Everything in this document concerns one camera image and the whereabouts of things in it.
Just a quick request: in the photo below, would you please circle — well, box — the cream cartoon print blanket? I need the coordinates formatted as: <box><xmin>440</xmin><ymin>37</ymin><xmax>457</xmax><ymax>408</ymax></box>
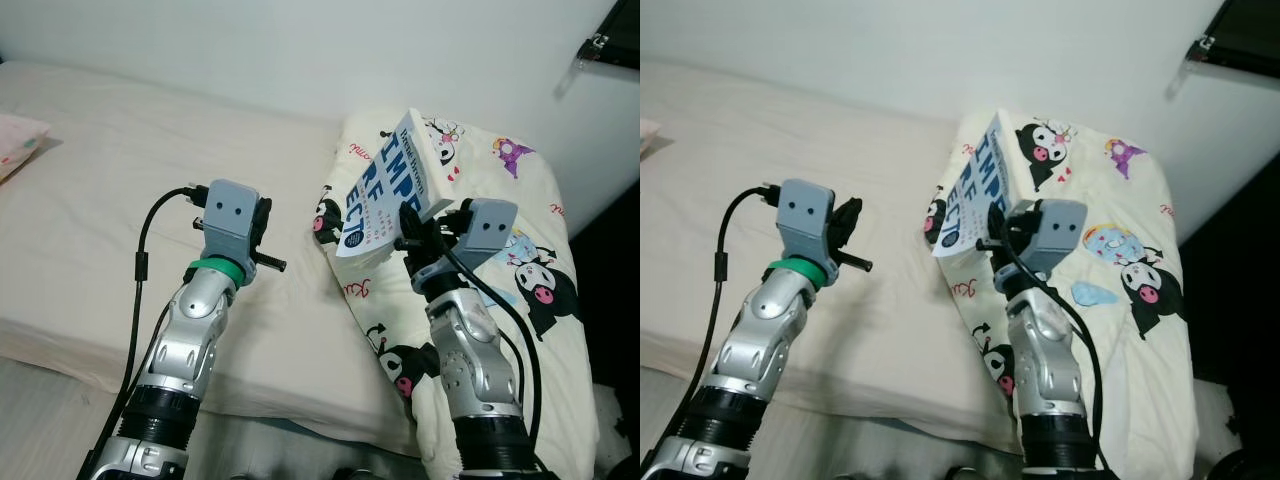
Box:
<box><xmin>315</xmin><ymin>108</ymin><xmax>601</xmax><ymax>480</ymax></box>
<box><xmin>935</xmin><ymin>110</ymin><xmax>1201</xmax><ymax>480</ymax></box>

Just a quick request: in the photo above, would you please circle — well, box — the beige sheeted mattress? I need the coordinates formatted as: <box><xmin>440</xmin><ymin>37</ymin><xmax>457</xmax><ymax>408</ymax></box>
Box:
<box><xmin>640</xmin><ymin>60</ymin><xmax>1041</xmax><ymax>431</ymax></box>
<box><xmin>0</xmin><ymin>60</ymin><xmax>431</xmax><ymax>431</ymax></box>

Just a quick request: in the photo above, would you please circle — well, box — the black desk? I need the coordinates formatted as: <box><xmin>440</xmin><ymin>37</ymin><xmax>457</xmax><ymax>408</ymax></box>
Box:
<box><xmin>1185</xmin><ymin>0</ymin><xmax>1280</xmax><ymax>81</ymax></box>

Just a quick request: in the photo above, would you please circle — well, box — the black round base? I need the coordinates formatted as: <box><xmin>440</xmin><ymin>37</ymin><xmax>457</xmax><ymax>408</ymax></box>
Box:
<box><xmin>1210</xmin><ymin>448</ymin><xmax>1280</xmax><ymax>480</ymax></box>

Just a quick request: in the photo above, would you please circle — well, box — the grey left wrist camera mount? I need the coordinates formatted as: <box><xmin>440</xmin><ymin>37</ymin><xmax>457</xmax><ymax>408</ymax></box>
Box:
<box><xmin>203</xmin><ymin>180</ymin><xmax>263</xmax><ymax>263</ymax></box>
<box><xmin>778</xmin><ymin>180</ymin><xmax>836</xmax><ymax>263</ymax></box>

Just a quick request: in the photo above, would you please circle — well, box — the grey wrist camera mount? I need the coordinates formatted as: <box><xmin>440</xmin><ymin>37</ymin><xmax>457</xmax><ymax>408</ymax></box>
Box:
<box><xmin>203</xmin><ymin>180</ymin><xmax>263</xmax><ymax>263</ymax></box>
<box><xmin>778</xmin><ymin>180</ymin><xmax>836</xmax><ymax>263</ymax></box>
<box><xmin>462</xmin><ymin>198</ymin><xmax>519</xmax><ymax>273</ymax></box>
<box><xmin>1025</xmin><ymin>198</ymin><xmax>1089</xmax><ymax>276</ymax></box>

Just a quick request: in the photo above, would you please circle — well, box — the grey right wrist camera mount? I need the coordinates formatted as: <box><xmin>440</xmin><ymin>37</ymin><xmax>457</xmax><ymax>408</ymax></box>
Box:
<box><xmin>1025</xmin><ymin>198</ymin><xmax>1089</xmax><ymax>276</ymax></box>
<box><xmin>462</xmin><ymin>198</ymin><xmax>519</xmax><ymax>273</ymax></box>

